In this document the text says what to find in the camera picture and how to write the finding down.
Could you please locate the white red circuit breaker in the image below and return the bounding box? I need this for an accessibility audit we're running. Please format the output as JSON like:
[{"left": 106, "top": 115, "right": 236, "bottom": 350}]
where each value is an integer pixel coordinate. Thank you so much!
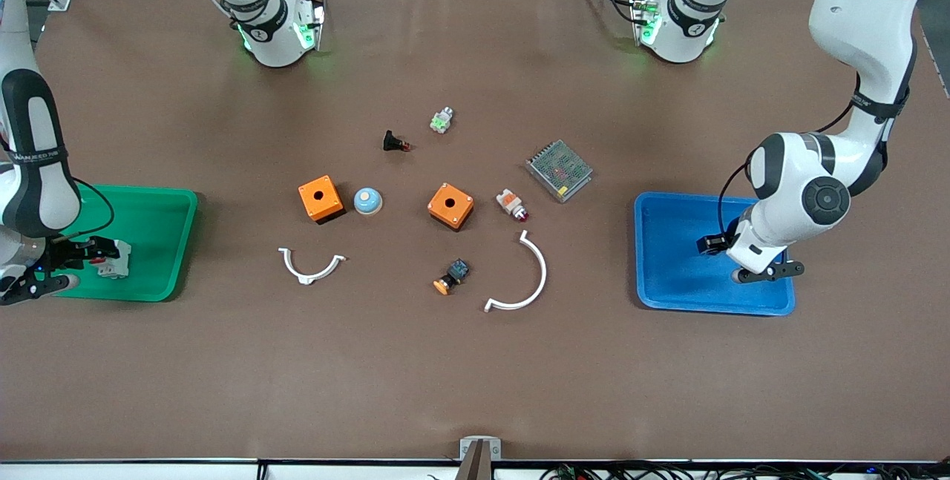
[{"left": 91, "top": 240, "right": 133, "bottom": 279}]

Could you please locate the blue plastic tray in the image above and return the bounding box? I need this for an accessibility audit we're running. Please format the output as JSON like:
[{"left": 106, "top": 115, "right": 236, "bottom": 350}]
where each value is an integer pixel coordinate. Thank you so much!
[{"left": 633, "top": 191, "right": 796, "bottom": 317}]

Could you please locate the green plastic tray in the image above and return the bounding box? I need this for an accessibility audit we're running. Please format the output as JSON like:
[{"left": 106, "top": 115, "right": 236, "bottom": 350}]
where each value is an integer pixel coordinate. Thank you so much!
[{"left": 45, "top": 183, "right": 200, "bottom": 303}]

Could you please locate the large white pipe clamp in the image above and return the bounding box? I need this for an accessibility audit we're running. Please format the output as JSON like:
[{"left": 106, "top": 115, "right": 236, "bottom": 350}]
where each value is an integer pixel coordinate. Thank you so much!
[{"left": 483, "top": 229, "right": 548, "bottom": 314}]

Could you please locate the metal mesh power supply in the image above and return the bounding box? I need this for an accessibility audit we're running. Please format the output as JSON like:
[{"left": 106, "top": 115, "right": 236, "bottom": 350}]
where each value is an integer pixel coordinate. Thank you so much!
[{"left": 525, "top": 139, "right": 594, "bottom": 204}]

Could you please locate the red indicator light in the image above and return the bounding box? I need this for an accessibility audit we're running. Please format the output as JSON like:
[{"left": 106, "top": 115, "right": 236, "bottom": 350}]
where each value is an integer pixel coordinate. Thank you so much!
[{"left": 495, "top": 188, "right": 531, "bottom": 223}]

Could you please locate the small white pipe clamp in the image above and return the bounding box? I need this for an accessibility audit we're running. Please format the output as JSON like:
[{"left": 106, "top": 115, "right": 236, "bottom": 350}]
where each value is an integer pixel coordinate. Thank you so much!
[{"left": 278, "top": 246, "right": 347, "bottom": 286}]

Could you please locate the orange button box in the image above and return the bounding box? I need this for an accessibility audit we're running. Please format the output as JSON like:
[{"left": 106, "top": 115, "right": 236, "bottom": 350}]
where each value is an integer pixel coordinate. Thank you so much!
[
  {"left": 298, "top": 174, "right": 346, "bottom": 226},
  {"left": 427, "top": 182, "right": 476, "bottom": 232}
]

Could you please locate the orange mushroom push button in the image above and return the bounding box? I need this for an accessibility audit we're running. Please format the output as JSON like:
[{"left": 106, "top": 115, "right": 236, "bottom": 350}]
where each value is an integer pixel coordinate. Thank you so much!
[{"left": 433, "top": 258, "right": 471, "bottom": 297}]

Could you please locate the blue dome button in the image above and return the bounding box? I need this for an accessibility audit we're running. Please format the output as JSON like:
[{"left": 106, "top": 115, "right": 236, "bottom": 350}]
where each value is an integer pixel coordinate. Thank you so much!
[{"left": 353, "top": 187, "right": 384, "bottom": 217}]

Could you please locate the brown tapered bar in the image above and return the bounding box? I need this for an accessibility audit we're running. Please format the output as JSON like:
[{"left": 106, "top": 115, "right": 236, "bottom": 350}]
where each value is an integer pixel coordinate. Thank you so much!
[{"left": 454, "top": 441, "right": 494, "bottom": 480}]

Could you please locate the black cable bundle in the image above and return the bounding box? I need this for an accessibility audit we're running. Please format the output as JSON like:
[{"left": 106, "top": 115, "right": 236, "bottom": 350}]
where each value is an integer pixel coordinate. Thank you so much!
[{"left": 538, "top": 460, "right": 950, "bottom": 480}]

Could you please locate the grey metal bracket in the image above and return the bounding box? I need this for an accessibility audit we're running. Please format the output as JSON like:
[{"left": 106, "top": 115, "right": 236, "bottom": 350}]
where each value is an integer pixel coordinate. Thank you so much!
[{"left": 459, "top": 435, "right": 502, "bottom": 460}]

